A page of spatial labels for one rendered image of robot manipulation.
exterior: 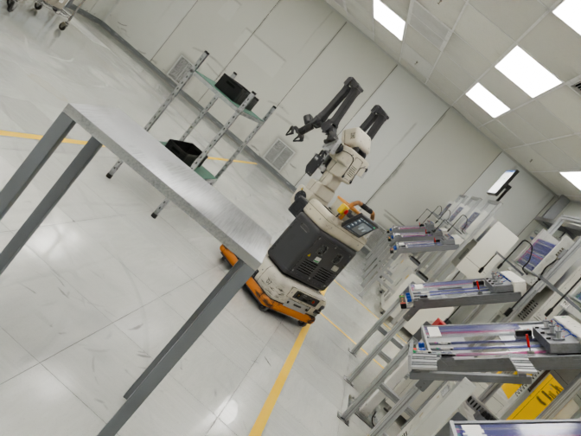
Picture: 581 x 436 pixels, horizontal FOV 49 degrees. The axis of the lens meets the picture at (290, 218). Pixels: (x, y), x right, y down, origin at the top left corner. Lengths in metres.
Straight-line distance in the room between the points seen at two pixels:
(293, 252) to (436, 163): 7.68
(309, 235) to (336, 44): 7.98
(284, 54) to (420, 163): 3.15
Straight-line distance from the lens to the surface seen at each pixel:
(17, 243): 2.47
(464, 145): 11.91
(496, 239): 7.84
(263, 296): 4.38
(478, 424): 2.39
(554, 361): 3.19
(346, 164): 4.64
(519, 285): 4.61
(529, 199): 12.10
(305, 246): 4.36
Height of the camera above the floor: 1.19
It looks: 8 degrees down
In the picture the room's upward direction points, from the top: 40 degrees clockwise
